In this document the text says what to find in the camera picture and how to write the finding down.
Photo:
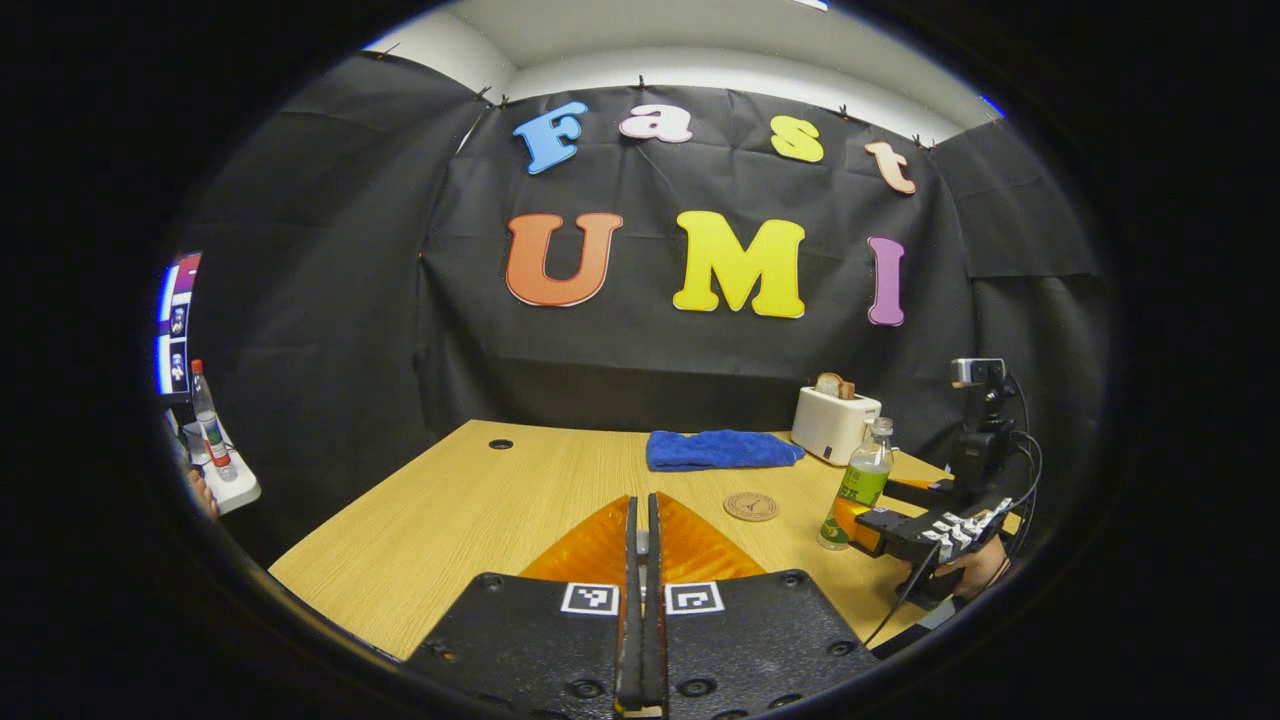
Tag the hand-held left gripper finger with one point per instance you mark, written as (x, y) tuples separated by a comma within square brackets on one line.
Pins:
[(630, 640), (653, 640)]

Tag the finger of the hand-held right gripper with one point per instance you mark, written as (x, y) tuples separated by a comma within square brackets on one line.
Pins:
[(920, 492), (900, 530)]

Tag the green label water bottle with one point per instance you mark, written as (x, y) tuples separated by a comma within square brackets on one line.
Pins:
[(862, 485)]

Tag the round wooden coaster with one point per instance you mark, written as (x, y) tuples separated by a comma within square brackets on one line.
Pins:
[(750, 506)]

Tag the red cap plastic bottle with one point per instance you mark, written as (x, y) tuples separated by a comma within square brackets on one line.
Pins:
[(212, 430)]

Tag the white toaster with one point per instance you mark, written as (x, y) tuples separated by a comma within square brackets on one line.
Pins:
[(830, 428)]

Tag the toast slices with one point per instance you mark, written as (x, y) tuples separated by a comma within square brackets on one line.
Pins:
[(835, 386)]

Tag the blue towel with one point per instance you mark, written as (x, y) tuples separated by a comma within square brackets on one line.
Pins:
[(720, 450)]

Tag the white side shelf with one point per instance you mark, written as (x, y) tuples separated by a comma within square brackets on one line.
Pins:
[(235, 492)]

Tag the computer monitor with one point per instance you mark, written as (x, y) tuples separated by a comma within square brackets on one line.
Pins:
[(177, 320)]

